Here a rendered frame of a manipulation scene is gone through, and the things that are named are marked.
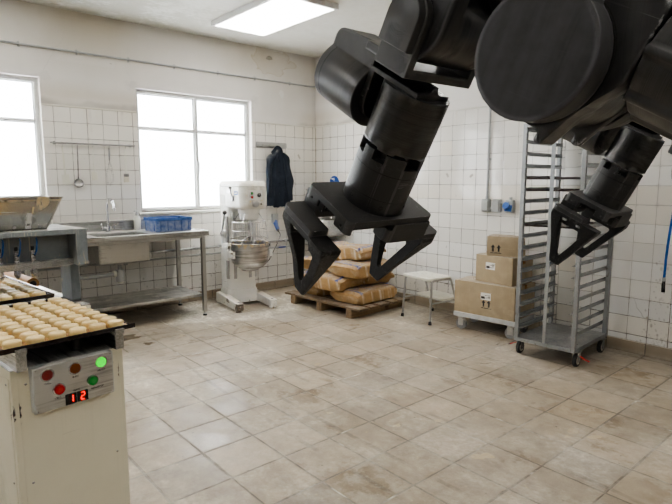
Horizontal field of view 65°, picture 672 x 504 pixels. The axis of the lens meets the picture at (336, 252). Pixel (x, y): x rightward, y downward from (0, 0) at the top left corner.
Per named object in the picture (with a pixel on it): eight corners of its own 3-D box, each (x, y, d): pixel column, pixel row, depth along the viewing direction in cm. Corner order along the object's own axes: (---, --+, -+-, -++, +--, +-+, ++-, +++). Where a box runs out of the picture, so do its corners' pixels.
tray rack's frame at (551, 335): (547, 333, 473) (558, 129, 450) (608, 346, 437) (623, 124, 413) (511, 349, 430) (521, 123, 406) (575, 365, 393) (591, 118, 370)
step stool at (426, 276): (462, 319, 538) (464, 275, 532) (429, 325, 514) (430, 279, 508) (432, 310, 575) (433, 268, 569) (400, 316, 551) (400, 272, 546)
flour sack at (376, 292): (357, 307, 541) (357, 293, 539) (328, 301, 570) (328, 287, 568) (401, 296, 591) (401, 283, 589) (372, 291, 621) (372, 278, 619)
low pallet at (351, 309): (285, 301, 619) (284, 291, 618) (335, 291, 674) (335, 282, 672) (358, 320, 533) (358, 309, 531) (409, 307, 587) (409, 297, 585)
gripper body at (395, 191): (303, 200, 48) (327, 124, 44) (384, 195, 54) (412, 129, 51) (343, 241, 44) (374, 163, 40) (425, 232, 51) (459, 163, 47)
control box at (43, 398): (31, 412, 159) (27, 367, 157) (110, 389, 177) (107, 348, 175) (35, 415, 157) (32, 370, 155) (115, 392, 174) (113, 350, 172)
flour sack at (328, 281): (295, 284, 596) (295, 269, 594) (322, 280, 626) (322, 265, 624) (341, 294, 546) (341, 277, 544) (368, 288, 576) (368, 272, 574)
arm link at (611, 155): (661, 132, 67) (675, 135, 71) (612, 111, 72) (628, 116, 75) (630, 181, 70) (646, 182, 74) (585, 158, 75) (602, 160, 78)
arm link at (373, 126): (421, 90, 39) (469, 95, 43) (365, 54, 43) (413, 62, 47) (387, 172, 43) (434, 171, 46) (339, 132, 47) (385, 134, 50)
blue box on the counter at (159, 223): (156, 232, 527) (156, 218, 525) (143, 230, 548) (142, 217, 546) (193, 230, 554) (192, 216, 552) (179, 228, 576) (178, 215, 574)
